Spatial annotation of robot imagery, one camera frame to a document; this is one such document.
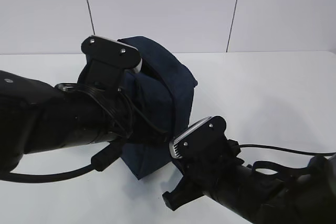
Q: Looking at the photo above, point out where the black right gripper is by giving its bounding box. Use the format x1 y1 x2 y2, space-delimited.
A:
162 155 242 211

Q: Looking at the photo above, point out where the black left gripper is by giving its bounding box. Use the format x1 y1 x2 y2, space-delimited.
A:
115 95 171 146

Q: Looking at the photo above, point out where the dark navy fabric lunch bag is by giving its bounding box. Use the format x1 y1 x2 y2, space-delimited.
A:
116 36 197 179

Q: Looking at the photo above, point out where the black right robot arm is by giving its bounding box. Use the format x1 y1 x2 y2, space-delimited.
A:
162 156 335 223

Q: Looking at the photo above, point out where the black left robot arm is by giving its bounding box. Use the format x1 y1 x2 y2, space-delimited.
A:
1 71 168 172

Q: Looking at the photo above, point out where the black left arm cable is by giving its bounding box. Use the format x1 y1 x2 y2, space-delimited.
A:
0 82 169 184

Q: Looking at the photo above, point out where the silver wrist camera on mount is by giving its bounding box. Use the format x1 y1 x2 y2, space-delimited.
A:
169 115 242 168

